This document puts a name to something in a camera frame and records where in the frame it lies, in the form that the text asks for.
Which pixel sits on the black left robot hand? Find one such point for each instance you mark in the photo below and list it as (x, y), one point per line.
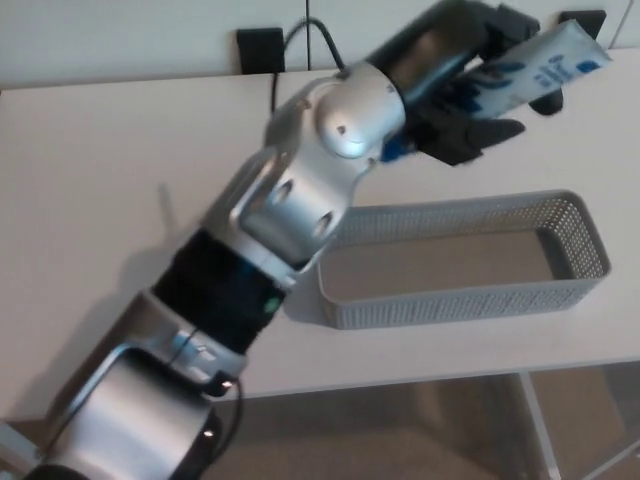
(435, 55)

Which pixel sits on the white blue shampoo tube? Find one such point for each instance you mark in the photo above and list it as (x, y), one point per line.
(530, 67)

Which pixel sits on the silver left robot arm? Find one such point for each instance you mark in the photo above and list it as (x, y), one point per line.
(300, 200)

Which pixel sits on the small grey perforated container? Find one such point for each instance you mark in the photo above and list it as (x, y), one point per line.
(465, 260)

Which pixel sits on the black table clamp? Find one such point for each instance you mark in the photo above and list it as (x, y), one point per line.
(582, 25)

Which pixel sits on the black wall socket plug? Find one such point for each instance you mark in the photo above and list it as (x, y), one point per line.
(260, 49)

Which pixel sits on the white table leg frame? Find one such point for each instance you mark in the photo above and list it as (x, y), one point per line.
(542, 425)

